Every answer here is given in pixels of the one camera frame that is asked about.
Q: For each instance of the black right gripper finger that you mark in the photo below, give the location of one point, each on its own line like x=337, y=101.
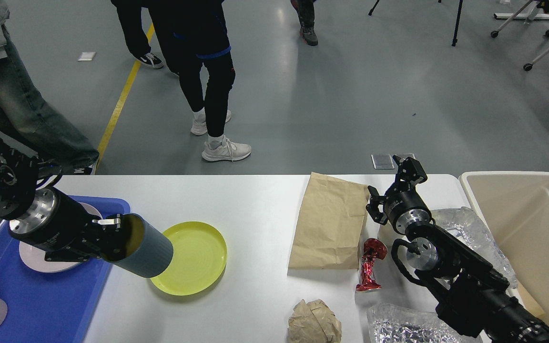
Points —
x=410, y=173
x=376, y=200

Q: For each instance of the yellow plate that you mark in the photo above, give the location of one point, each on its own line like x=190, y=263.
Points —
x=199, y=259

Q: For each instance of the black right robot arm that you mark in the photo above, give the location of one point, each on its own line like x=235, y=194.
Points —
x=471, y=293

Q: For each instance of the flat brown paper bag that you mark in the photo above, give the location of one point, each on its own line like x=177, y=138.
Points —
x=331, y=218

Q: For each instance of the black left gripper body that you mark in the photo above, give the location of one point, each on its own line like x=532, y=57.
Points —
x=60, y=226

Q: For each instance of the person in black trousers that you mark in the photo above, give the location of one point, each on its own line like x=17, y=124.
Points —
x=130, y=17

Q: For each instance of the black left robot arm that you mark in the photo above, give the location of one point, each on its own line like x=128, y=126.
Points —
x=20, y=177

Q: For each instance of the dark teal mug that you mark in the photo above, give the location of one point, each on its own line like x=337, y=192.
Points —
x=136, y=246

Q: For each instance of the blue plastic tray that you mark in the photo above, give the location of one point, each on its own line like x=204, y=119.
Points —
x=47, y=307

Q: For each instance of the rolling chair base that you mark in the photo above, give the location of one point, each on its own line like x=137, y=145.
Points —
x=530, y=41

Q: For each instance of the person in black leggings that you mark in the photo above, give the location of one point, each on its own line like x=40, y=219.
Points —
x=195, y=40

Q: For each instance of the clear plastic bag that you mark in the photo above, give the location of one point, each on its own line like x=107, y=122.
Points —
x=465, y=225

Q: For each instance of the crumpled brown paper ball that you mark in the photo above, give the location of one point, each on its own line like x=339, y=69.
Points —
x=313, y=322

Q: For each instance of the beige plastic bin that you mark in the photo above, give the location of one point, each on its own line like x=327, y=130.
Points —
x=515, y=207

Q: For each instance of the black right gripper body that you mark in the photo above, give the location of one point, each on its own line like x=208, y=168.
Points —
x=404, y=209

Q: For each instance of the person in dark shoes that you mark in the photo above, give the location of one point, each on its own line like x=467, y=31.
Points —
x=306, y=15

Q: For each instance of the floor outlet plate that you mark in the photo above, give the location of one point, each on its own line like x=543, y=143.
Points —
x=389, y=161

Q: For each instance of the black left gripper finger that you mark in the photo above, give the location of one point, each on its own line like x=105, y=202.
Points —
x=113, y=223

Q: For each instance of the pink plate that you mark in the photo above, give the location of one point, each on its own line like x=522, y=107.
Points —
x=34, y=259

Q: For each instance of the red foil wrapper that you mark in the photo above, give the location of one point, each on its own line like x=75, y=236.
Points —
x=373, y=249

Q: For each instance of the person in baggy jeans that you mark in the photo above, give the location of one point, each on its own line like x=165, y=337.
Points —
x=27, y=118

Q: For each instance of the black tripod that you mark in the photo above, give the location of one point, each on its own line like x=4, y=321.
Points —
x=457, y=22

